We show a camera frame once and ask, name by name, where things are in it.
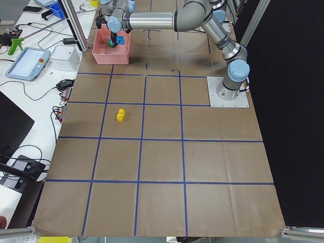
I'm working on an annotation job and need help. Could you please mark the black laptop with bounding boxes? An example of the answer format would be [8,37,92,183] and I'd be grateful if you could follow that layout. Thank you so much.
[0,92,34,156]

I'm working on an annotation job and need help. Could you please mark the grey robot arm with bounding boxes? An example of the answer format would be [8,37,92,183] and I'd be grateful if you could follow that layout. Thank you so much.
[100,1,250,101]

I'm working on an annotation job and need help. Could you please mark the blue plastic bin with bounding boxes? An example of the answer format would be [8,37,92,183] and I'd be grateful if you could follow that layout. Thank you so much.
[49,2,65,19]

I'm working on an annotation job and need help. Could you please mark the green plastic gun tool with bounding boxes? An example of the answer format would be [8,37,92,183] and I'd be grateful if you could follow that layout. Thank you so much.
[8,37,24,56]

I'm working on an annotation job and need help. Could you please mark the black computer mouse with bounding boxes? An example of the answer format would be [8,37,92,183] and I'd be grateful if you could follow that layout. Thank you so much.
[56,79,75,91]

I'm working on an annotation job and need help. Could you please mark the black smartphone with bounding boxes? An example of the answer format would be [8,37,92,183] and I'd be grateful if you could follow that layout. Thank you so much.
[23,6,42,13]

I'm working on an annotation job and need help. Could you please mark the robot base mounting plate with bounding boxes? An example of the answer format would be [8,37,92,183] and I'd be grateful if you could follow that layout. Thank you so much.
[207,76,250,108]

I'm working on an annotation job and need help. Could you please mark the blue toy block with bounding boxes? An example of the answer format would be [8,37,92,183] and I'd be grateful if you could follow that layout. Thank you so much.
[116,36,125,45]

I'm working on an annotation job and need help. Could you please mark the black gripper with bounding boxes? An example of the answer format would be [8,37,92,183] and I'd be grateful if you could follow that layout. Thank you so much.
[110,32,118,47]

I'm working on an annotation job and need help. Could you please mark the green toy block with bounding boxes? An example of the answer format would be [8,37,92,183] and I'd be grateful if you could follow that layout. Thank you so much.
[107,40,115,48]

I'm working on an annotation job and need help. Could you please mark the pink plastic box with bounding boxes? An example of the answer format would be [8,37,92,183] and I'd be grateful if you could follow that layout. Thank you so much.
[92,25,131,65]

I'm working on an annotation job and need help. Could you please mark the aluminium frame post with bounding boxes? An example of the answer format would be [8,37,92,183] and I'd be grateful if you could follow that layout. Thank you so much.
[58,0,88,52]

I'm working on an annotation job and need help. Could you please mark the teach pendant tablet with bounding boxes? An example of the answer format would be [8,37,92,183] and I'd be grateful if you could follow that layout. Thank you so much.
[5,47,51,81]

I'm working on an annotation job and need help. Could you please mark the yellow toy block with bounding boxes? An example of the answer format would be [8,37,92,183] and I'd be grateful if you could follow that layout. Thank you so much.
[116,108,126,122]

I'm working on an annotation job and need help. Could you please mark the white cube device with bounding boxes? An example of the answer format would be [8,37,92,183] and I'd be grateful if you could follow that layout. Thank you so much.
[51,45,80,71]

